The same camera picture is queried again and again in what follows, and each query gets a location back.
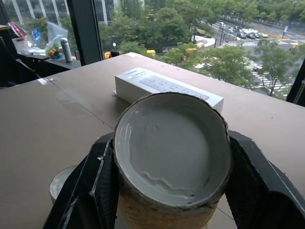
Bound long white cardboard box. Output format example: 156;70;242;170
112;67;224;114

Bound red and white packet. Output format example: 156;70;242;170
8;21;27;38

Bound clear bag of colourful items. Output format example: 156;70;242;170
45;21;65;61

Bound grey metal water bottle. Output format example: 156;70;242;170
60;37;73;63

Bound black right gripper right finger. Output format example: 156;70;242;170
225;130;305;229

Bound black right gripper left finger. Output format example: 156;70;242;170
43;132;119;229

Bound white perforated basket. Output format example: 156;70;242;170
11;36;30;54

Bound blue and white sign card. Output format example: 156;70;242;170
31;28;41;44

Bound black stand with scale marks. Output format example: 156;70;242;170
285;67;305;107

